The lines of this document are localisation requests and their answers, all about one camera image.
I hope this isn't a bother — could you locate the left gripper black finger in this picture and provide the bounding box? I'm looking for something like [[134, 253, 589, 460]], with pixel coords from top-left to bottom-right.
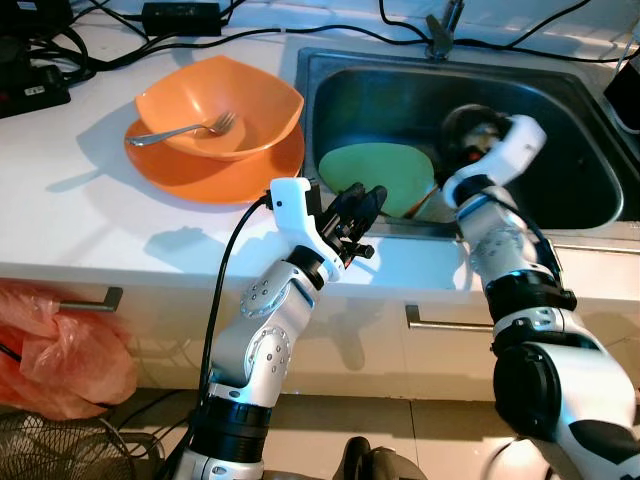
[[328, 183, 366, 231], [345, 185, 388, 239]]

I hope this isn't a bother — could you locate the orange plastic bowl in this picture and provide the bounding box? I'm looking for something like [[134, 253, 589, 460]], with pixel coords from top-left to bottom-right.
[[135, 55, 304, 161]]

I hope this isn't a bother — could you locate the metal fork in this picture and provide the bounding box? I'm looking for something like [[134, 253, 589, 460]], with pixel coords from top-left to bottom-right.
[[127, 112, 237, 147]]

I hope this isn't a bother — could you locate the green plate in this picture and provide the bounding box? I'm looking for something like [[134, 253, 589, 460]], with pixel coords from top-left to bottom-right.
[[318, 143, 438, 219]]

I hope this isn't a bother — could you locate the metal faucet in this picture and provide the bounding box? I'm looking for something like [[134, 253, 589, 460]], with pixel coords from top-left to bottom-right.
[[425, 0, 464, 59]]

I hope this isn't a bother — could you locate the stainless steel sink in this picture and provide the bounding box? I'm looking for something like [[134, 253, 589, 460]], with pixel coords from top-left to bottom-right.
[[295, 45, 640, 236]]

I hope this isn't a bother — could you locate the white base cabinet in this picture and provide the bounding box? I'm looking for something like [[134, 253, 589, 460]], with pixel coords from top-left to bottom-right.
[[0, 245, 640, 396]]

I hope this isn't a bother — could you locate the black induction cooker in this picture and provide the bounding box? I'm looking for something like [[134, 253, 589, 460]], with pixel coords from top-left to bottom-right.
[[605, 65, 640, 131]]

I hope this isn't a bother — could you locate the robot right leg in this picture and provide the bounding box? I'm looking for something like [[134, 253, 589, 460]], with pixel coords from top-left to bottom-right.
[[340, 435, 431, 480]]

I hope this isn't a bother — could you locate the black power adapter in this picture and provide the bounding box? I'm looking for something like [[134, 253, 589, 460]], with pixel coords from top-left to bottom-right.
[[140, 0, 223, 36]]

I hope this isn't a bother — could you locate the red plastic bag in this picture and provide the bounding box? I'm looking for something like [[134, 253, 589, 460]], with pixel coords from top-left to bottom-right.
[[0, 283, 138, 421]]

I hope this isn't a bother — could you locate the black power strip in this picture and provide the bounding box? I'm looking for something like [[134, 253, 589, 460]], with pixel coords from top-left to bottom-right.
[[0, 40, 71, 119]]

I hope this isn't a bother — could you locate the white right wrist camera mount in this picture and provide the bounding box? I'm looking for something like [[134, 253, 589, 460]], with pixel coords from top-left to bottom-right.
[[443, 115, 548, 208]]

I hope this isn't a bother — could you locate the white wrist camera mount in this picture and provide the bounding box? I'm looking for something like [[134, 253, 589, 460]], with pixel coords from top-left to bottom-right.
[[268, 177, 346, 271], [443, 115, 548, 208]]

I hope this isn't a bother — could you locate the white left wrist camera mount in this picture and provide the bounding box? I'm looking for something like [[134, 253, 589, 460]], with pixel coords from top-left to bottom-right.
[[268, 177, 346, 271]]

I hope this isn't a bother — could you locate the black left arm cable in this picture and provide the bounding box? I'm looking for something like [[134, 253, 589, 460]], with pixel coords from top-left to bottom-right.
[[200, 195, 276, 401]]

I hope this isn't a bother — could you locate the long black cable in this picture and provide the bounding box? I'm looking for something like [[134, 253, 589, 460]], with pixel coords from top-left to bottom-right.
[[200, 18, 640, 66]]

